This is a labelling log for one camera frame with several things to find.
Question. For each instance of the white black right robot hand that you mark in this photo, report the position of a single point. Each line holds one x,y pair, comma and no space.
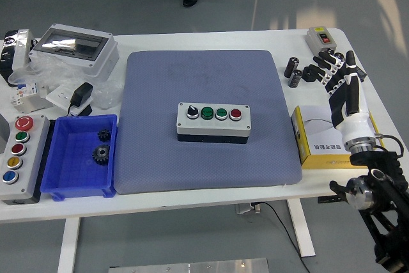
356,126

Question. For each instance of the grey four-button control box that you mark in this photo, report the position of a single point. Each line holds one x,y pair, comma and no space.
211,126

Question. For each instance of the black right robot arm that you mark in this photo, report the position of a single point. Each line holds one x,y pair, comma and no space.
380,190

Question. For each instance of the grey five-button control box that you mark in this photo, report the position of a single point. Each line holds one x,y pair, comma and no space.
32,145

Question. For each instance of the yellow white cardboard box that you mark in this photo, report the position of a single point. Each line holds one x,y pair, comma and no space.
316,132

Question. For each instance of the black module with green label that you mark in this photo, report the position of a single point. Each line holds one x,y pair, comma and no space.
361,74

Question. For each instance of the black hex nut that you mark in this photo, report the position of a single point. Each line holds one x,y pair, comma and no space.
306,74

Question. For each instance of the black cylindrical capacitor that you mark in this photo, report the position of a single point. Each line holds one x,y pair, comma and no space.
329,51
339,55
295,78
291,66

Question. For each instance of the black table control panel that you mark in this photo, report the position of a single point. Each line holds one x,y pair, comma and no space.
326,199

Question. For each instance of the white table leg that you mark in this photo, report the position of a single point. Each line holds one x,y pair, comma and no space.
68,244
302,228

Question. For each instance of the grey under-table power box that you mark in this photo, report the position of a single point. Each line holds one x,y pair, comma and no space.
246,208

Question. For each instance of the grey-blue padded mat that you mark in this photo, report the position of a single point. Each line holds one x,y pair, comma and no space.
179,170

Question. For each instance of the small black bevel gear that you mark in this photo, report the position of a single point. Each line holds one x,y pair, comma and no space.
103,135

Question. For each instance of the large black bevel gear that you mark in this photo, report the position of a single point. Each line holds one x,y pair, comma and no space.
101,155

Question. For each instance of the black power adapter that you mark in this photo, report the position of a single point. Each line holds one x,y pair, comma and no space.
81,92

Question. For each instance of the blue plastic bin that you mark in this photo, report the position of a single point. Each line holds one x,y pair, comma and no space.
73,174

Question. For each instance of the clear plastic bag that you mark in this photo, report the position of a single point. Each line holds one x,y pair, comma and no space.
57,74

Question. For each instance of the white circuit breaker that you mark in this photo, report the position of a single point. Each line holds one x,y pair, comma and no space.
25,90

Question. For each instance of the black white wrapped device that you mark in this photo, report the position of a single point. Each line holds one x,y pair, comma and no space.
20,49

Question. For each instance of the grey metal block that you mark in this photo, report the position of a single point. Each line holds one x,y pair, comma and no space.
3,135

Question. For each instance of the grey red-black switch box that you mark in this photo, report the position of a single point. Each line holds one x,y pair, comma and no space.
319,44

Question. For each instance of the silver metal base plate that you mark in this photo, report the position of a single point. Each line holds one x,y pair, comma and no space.
191,266

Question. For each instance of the white wall socket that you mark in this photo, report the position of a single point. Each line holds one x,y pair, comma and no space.
59,94

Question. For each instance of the grey enclosure with clear lid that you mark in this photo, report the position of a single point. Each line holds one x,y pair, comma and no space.
64,41

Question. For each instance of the grey metal bracket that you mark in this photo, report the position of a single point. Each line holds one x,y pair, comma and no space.
35,105

